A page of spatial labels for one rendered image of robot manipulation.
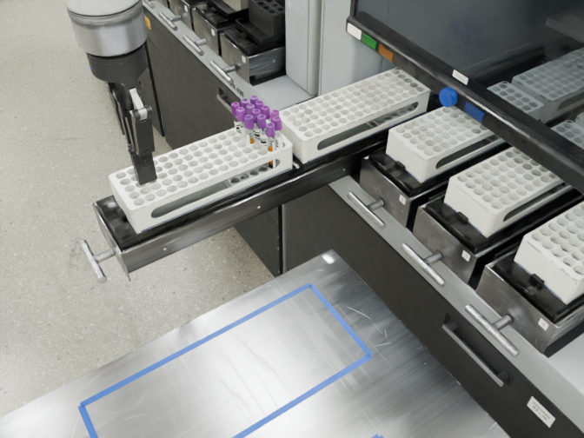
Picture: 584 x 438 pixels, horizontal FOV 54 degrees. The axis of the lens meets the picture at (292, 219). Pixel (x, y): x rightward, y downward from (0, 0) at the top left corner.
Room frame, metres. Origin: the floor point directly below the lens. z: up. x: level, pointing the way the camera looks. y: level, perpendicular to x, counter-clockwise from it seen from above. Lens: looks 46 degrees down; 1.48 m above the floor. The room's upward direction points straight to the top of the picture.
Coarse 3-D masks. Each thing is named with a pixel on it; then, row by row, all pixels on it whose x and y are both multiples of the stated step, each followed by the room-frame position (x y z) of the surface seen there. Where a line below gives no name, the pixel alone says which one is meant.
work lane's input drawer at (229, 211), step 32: (320, 160) 0.80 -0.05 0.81; (352, 160) 0.83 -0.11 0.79; (256, 192) 0.73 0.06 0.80; (288, 192) 0.75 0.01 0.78; (128, 224) 0.64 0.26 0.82; (160, 224) 0.64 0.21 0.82; (192, 224) 0.65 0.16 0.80; (224, 224) 0.68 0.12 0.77; (96, 256) 0.63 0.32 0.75; (128, 256) 0.59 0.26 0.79; (160, 256) 0.62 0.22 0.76
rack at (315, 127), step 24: (384, 72) 1.02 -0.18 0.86; (336, 96) 0.94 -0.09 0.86; (360, 96) 0.93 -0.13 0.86; (384, 96) 0.94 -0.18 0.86; (408, 96) 0.94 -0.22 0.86; (288, 120) 0.85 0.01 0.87; (312, 120) 0.85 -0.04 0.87; (336, 120) 0.85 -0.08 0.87; (360, 120) 0.86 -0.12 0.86; (384, 120) 0.91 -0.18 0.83; (312, 144) 0.80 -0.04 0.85; (336, 144) 0.83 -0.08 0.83
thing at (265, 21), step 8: (256, 0) 1.32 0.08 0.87; (256, 8) 1.28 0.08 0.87; (264, 8) 1.27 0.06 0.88; (272, 8) 1.26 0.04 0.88; (256, 16) 1.29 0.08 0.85; (264, 16) 1.25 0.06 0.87; (272, 16) 1.23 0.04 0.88; (280, 16) 1.24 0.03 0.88; (256, 24) 1.29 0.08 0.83; (264, 24) 1.26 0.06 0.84; (272, 24) 1.23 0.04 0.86; (280, 24) 1.23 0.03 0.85; (264, 32) 1.26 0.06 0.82; (272, 32) 1.23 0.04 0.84; (280, 32) 1.23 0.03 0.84
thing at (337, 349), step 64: (320, 256) 0.57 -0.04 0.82; (192, 320) 0.46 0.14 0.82; (256, 320) 0.46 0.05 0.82; (320, 320) 0.46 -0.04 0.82; (384, 320) 0.46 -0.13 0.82; (64, 384) 0.36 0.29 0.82; (128, 384) 0.36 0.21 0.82; (192, 384) 0.36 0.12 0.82; (256, 384) 0.36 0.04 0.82; (320, 384) 0.36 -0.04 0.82; (384, 384) 0.36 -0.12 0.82; (448, 384) 0.36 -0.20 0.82
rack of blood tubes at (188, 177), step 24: (192, 144) 0.78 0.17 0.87; (216, 144) 0.79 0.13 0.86; (240, 144) 0.79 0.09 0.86; (288, 144) 0.78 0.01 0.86; (168, 168) 0.74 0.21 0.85; (192, 168) 0.72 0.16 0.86; (216, 168) 0.72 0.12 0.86; (240, 168) 0.73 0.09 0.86; (264, 168) 0.77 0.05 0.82; (288, 168) 0.78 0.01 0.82; (120, 192) 0.66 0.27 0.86; (144, 192) 0.68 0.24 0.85; (168, 192) 0.66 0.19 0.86; (192, 192) 0.68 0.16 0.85; (216, 192) 0.73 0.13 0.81; (144, 216) 0.63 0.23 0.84; (168, 216) 0.65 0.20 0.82
